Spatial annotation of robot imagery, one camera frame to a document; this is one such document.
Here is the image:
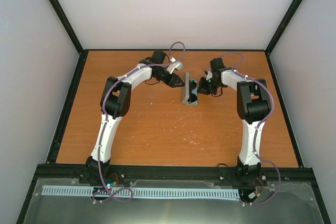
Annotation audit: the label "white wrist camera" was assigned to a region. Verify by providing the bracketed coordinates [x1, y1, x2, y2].
[205, 69, 213, 81]
[166, 56, 183, 74]

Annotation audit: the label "grey leather glasses case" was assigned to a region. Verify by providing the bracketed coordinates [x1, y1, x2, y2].
[182, 72, 198, 105]

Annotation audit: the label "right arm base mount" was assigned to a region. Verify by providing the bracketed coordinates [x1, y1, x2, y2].
[216, 163, 267, 186]

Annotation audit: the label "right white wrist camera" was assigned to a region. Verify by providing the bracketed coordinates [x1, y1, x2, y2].
[205, 69, 213, 81]

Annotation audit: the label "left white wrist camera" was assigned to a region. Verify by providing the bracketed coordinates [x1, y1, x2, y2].
[166, 56, 183, 74]

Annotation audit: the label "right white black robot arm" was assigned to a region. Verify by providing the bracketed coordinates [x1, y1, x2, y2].
[197, 58, 274, 181]

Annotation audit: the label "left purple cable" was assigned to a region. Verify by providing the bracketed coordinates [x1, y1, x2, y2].
[101, 41, 186, 205]

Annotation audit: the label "black aluminium frame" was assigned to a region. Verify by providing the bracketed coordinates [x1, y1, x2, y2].
[17, 0, 330, 223]

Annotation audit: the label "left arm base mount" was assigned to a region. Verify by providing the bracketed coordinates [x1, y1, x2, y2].
[79, 165, 126, 185]

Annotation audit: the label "black sunglasses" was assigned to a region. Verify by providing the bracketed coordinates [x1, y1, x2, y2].
[187, 79, 197, 104]

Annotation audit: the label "light blue slotted cable duct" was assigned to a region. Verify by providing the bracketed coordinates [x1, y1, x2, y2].
[40, 185, 240, 201]

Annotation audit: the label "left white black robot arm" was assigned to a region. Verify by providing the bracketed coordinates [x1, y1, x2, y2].
[86, 50, 185, 184]

